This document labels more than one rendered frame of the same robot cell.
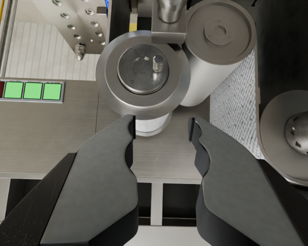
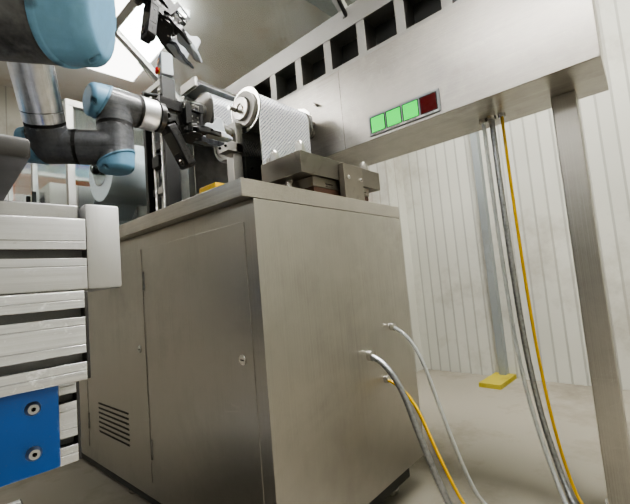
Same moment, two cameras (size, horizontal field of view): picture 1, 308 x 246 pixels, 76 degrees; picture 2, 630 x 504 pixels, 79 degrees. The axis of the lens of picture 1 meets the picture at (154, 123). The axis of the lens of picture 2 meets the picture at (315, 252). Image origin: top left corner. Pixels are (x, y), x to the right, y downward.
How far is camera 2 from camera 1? 1.28 m
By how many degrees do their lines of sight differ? 42
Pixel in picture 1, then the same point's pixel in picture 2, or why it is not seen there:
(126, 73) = (244, 102)
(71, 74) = (626, 277)
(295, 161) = (203, 99)
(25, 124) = (394, 84)
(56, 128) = (369, 93)
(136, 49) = (242, 115)
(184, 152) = not seen: hidden behind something
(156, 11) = (234, 131)
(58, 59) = not seen: outside the picture
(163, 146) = not seen: hidden behind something
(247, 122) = (219, 112)
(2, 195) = (399, 17)
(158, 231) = (295, 56)
